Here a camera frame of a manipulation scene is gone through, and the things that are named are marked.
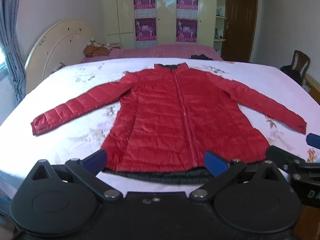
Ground cream round headboard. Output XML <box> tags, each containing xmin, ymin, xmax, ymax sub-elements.
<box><xmin>25</xmin><ymin>19</ymin><xmax>101</xmax><ymax>88</ymax></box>

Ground purple wall poster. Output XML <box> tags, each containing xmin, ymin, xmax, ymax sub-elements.
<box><xmin>133</xmin><ymin>0</ymin><xmax>156</xmax><ymax>18</ymax></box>
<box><xmin>135</xmin><ymin>18</ymin><xmax>157</xmax><ymax>49</ymax></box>
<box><xmin>176</xmin><ymin>18</ymin><xmax>198</xmax><ymax>43</ymax></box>
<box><xmin>176</xmin><ymin>0</ymin><xmax>199</xmax><ymax>18</ymax></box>

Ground white floral bedsheet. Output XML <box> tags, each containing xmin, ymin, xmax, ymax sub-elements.
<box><xmin>0</xmin><ymin>56</ymin><xmax>320</xmax><ymax>217</ymax></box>

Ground blue curtain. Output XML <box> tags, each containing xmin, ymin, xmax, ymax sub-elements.
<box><xmin>0</xmin><ymin>0</ymin><xmax>27</xmax><ymax>105</ymax></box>

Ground cream wardrobe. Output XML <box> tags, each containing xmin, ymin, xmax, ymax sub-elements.
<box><xmin>101</xmin><ymin>0</ymin><xmax>218</xmax><ymax>50</ymax></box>

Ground dark clothes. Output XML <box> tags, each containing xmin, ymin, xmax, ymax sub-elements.
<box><xmin>191</xmin><ymin>54</ymin><xmax>213</xmax><ymax>61</ymax></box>

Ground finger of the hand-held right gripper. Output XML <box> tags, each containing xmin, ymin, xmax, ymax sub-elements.
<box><xmin>266</xmin><ymin>145</ymin><xmax>307</xmax><ymax>174</ymax></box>
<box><xmin>306</xmin><ymin>132</ymin><xmax>320</xmax><ymax>147</ymax></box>

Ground wooden furniture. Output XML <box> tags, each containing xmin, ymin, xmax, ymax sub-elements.
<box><xmin>303</xmin><ymin>74</ymin><xmax>320</xmax><ymax>102</ymax></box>

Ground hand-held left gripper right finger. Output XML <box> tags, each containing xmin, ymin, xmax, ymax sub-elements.
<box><xmin>189</xmin><ymin>151</ymin><xmax>290</xmax><ymax>203</ymax></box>

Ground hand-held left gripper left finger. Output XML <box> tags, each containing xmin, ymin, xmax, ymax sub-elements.
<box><xmin>25</xmin><ymin>149</ymin><xmax>123</xmax><ymax>204</ymax></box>

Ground brown patterned pillow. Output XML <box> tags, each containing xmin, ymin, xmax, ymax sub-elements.
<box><xmin>83</xmin><ymin>38</ymin><xmax>112</xmax><ymax>57</ymax></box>

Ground brown wooden door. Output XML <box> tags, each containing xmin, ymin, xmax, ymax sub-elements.
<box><xmin>221</xmin><ymin>0</ymin><xmax>259</xmax><ymax>63</ymax></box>

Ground black bag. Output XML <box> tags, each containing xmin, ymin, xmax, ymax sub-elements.
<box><xmin>280</xmin><ymin>65</ymin><xmax>303</xmax><ymax>85</ymax></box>

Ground wooden chair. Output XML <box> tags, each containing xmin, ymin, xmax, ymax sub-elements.
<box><xmin>291</xmin><ymin>50</ymin><xmax>311</xmax><ymax>80</ymax></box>

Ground pink bed cover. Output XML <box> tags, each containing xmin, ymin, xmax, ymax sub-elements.
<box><xmin>80</xmin><ymin>44</ymin><xmax>223</xmax><ymax>63</ymax></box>

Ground cream wall shelf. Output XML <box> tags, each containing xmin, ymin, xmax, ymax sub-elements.
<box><xmin>213</xmin><ymin>0</ymin><xmax>229</xmax><ymax>55</ymax></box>

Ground red puffer jacket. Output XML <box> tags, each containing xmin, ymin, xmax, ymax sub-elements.
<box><xmin>30</xmin><ymin>62</ymin><xmax>307</xmax><ymax>185</ymax></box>

